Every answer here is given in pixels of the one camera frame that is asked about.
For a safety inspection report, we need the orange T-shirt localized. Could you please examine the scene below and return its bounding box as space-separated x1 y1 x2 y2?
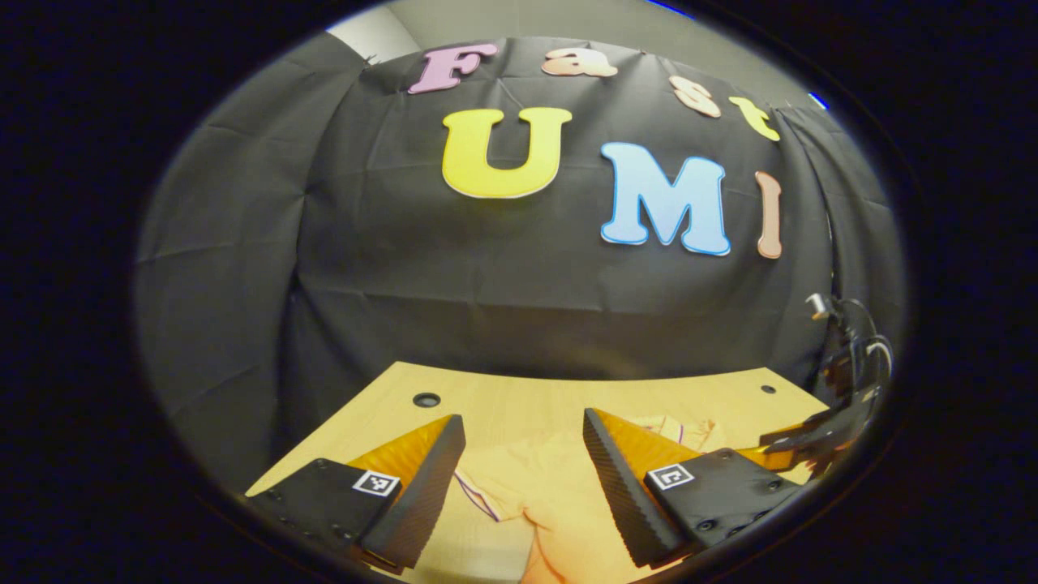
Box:
450 415 735 584

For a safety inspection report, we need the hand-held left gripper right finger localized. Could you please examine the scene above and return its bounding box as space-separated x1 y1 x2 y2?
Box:
583 407 812 570

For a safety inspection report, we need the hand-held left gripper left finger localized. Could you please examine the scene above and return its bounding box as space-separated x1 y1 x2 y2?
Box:
246 414 468 575

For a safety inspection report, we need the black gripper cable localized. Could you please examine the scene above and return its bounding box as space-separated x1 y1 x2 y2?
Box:
807 292 894 382

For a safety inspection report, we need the black backdrop cloth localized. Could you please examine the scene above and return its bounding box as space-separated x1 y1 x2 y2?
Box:
134 32 905 496

